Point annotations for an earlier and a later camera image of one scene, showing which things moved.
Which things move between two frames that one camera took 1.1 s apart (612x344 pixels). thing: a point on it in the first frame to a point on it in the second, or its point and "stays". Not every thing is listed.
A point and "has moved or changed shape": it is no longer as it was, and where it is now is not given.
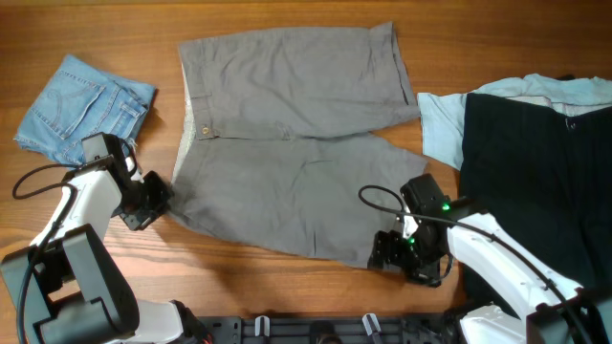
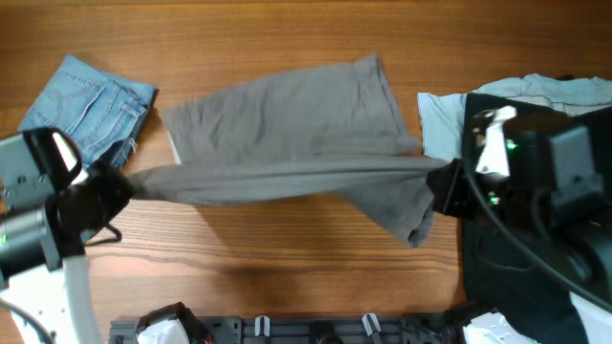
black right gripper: [429, 272] to [450, 196]
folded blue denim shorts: [79, 99] stays
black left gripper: [163, 195] to [121, 187]
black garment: [546, 178] stays
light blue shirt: [442, 116] stays
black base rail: [327, 329] stays
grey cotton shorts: [277, 144] has moved or changed shape
